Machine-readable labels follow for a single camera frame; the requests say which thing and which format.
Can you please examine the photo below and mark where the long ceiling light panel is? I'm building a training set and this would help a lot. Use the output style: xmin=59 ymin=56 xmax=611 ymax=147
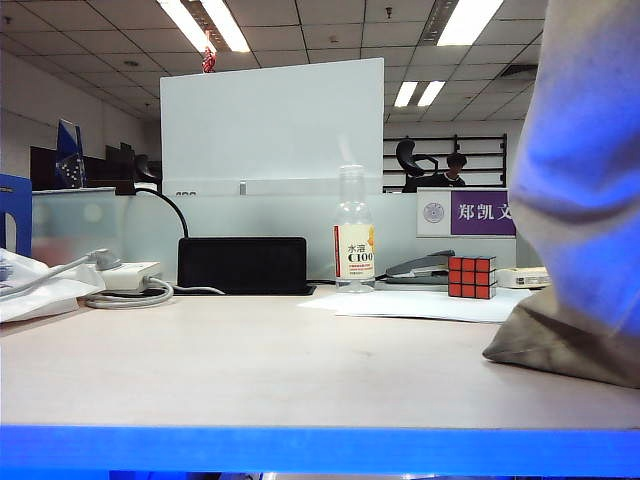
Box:
xmin=393 ymin=81 xmax=419 ymax=109
xmin=417 ymin=80 xmax=446 ymax=108
xmin=199 ymin=0 xmax=251 ymax=54
xmin=436 ymin=0 xmax=504 ymax=47
xmin=155 ymin=0 xmax=216 ymax=54

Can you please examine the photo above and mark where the black rubik's cube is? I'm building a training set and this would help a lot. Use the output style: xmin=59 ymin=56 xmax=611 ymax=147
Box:
xmin=447 ymin=254 xmax=499 ymax=300

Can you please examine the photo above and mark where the black office chair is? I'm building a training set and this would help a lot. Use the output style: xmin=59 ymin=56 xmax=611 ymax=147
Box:
xmin=394 ymin=139 xmax=440 ymax=194

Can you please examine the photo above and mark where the red chinese knot ornament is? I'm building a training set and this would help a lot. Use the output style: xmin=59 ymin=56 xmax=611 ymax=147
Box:
xmin=201 ymin=30 xmax=219 ymax=74

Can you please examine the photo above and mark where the grey stapler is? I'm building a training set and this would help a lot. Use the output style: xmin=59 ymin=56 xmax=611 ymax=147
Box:
xmin=384 ymin=249 xmax=456 ymax=286

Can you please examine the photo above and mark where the blue metal bookend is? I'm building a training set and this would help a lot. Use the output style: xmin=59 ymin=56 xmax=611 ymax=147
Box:
xmin=0 ymin=173 xmax=34 ymax=259

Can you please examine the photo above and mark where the white power strip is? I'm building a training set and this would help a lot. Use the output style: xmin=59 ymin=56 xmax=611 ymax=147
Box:
xmin=99 ymin=261 xmax=162 ymax=291

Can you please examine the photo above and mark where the black rectangular stand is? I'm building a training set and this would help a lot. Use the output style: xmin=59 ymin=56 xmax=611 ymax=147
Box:
xmin=177 ymin=236 xmax=319 ymax=296

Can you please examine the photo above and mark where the black curved cable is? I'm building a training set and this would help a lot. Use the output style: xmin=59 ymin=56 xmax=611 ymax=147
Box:
xmin=114 ymin=182 xmax=190 ymax=239

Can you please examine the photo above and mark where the clear plastic bottle yellow label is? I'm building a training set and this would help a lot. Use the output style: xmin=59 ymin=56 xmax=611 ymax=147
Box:
xmin=333 ymin=164 xmax=376 ymax=294

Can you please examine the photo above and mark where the beige canvas tote bag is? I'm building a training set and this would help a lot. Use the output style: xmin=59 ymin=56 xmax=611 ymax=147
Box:
xmin=482 ymin=0 xmax=640 ymax=390

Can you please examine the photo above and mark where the blue crystal trophy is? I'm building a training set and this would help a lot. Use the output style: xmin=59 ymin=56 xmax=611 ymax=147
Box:
xmin=54 ymin=118 xmax=87 ymax=190

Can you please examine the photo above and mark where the small white labelled box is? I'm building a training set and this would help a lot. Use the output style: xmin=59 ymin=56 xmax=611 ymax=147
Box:
xmin=494 ymin=267 xmax=551 ymax=290

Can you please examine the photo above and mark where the dark swivel chair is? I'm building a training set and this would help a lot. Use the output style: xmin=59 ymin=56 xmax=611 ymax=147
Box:
xmin=133 ymin=153 xmax=164 ymax=184

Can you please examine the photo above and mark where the person in dark clothes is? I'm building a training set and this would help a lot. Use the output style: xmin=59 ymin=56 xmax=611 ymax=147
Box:
xmin=402 ymin=152 xmax=467 ymax=194

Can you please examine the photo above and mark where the white board panel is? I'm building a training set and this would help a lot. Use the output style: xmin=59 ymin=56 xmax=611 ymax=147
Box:
xmin=159 ymin=58 xmax=385 ymax=196

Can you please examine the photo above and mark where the white paper sheet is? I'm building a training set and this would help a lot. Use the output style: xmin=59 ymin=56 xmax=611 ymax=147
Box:
xmin=297 ymin=289 xmax=534 ymax=325

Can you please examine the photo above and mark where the dark office cubicle wall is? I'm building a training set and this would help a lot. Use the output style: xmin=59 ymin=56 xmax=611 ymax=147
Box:
xmin=29 ymin=143 xmax=136 ymax=191

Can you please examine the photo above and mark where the grey white plug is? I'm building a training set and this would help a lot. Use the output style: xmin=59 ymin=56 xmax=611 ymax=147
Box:
xmin=84 ymin=248 xmax=123 ymax=272

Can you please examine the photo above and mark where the frosted glass desk partition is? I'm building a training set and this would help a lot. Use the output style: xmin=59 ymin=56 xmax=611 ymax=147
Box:
xmin=30 ymin=188 xmax=519 ymax=281

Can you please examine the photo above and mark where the black shelf rack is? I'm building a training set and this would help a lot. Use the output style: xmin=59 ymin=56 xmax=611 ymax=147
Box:
xmin=383 ymin=133 xmax=509 ymax=189

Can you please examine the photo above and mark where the white coiled cable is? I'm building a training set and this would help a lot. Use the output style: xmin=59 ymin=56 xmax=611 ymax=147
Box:
xmin=83 ymin=276 xmax=227 ymax=310

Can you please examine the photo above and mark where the purple and white name sign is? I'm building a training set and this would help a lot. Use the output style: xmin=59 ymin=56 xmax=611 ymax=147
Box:
xmin=415 ymin=188 xmax=517 ymax=238

